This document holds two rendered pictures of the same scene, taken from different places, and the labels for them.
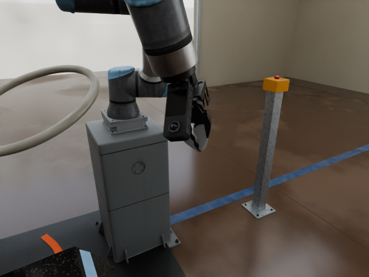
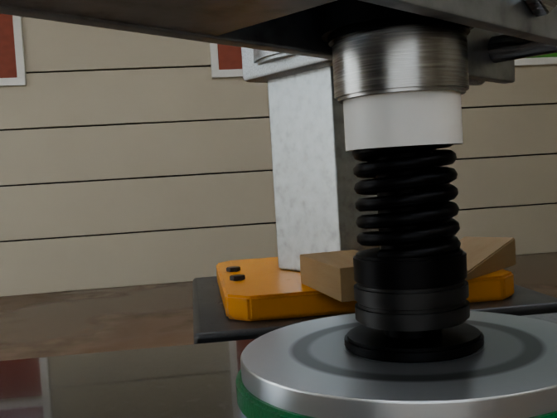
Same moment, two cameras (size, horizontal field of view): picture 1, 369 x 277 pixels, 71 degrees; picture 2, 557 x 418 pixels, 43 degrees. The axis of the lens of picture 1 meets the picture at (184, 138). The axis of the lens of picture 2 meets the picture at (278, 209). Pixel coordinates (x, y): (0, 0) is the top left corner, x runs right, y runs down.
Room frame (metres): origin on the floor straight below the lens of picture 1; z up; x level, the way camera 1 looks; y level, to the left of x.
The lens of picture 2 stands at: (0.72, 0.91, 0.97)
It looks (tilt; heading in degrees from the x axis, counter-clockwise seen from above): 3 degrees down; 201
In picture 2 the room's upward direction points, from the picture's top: 3 degrees counter-clockwise
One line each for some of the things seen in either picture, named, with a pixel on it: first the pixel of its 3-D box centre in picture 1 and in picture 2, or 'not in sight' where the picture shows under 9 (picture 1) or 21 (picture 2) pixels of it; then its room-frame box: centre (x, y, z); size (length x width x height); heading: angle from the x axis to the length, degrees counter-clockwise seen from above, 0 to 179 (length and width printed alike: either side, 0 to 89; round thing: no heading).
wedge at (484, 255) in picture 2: not in sight; (463, 257); (-0.53, 0.77, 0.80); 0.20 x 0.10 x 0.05; 158
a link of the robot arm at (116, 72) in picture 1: (123, 82); not in sight; (1.47, 0.35, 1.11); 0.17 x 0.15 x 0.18; 97
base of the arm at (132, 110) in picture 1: (123, 106); not in sight; (1.47, 0.36, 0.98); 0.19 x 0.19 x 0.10
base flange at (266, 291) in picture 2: not in sight; (346, 274); (-0.60, 0.54, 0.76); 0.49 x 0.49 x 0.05; 28
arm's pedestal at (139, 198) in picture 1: (130, 184); not in sight; (1.47, 0.36, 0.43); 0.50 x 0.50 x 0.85; 29
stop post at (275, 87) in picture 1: (266, 150); not in sight; (1.76, -0.62, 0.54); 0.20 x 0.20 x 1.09; 28
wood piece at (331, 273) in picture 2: not in sight; (348, 273); (-0.35, 0.61, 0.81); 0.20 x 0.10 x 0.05; 36
